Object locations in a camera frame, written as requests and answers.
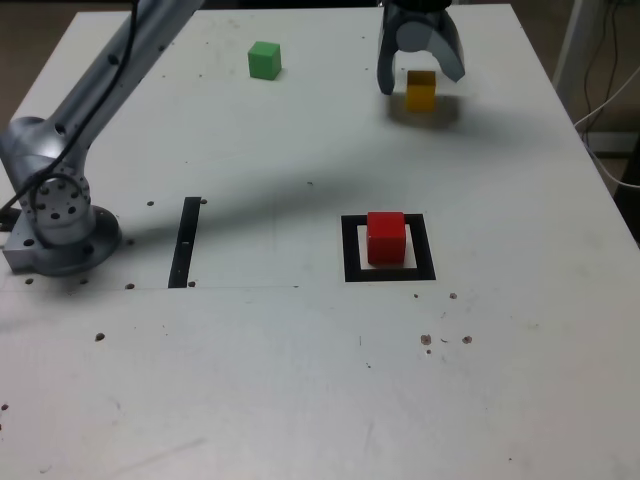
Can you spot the red cube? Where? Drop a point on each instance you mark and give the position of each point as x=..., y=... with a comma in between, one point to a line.
x=385, y=245

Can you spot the green cube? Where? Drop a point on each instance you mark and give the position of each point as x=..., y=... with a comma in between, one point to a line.
x=263, y=61

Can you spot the white table leg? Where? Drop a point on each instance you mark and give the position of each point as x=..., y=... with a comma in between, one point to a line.
x=570, y=40

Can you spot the black tape square outline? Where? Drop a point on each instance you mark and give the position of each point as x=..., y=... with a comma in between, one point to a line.
x=350, y=260

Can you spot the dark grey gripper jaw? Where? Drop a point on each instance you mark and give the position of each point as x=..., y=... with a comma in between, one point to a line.
x=386, y=65

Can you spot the yellow cube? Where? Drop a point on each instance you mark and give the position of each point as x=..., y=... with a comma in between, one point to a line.
x=420, y=97

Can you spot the black tape strip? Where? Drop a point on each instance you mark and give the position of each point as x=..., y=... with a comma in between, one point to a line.
x=184, y=240

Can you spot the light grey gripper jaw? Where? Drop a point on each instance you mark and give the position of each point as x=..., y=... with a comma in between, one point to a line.
x=420, y=35

